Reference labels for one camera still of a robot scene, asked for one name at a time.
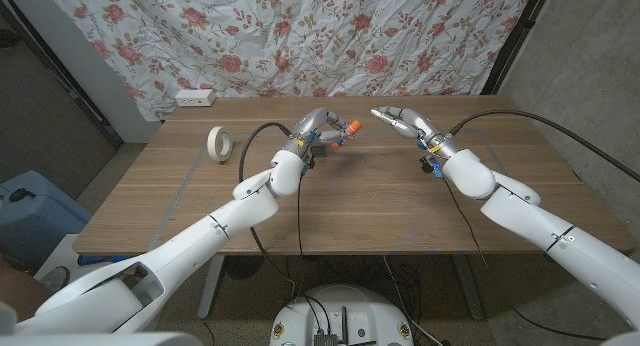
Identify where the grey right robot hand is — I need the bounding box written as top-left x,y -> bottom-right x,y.
370,106 -> 462,162

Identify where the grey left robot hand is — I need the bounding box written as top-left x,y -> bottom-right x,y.
282,106 -> 354,160

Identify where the orange and white glue stick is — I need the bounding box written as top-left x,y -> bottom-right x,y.
330,130 -> 354,151

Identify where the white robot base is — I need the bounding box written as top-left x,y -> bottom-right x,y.
269,284 -> 415,346

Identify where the floral backdrop cloth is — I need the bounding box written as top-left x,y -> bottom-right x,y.
42,0 -> 536,122

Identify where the masking tape roll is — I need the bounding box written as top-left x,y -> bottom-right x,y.
206,125 -> 234,163

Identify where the white power strip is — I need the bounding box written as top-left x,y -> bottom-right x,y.
174,88 -> 217,108

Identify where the black backdrop stand pole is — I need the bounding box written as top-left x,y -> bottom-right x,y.
480,0 -> 554,96

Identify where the black round grille disc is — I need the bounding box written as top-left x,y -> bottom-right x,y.
222,255 -> 264,280

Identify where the white table leg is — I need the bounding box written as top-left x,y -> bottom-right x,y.
452,254 -> 485,321
197,254 -> 226,320

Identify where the blue plastic bin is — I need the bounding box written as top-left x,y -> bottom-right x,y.
0,169 -> 94,270

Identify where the white sneaker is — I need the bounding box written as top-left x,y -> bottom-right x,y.
38,265 -> 71,295

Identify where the person bare leg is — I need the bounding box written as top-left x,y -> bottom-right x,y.
0,258 -> 54,323

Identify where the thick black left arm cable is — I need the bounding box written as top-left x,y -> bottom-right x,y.
238,121 -> 301,307

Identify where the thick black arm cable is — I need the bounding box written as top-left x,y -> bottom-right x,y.
448,109 -> 640,183
238,121 -> 301,307

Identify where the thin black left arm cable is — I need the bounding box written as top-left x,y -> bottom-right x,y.
295,178 -> 306,260

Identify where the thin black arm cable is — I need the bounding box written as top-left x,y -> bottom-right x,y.
442,180 -> 596,342
295,178 -> 306,260

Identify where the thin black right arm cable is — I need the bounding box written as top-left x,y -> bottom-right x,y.
442,180 -> 596,342

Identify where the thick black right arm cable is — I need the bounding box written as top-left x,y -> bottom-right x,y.
448,109 -> 640,183

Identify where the black floor cable tangle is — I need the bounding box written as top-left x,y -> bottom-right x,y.
284,255 -> 421,337

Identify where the white floor cable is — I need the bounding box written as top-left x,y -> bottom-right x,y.
382,255 -> 444,346

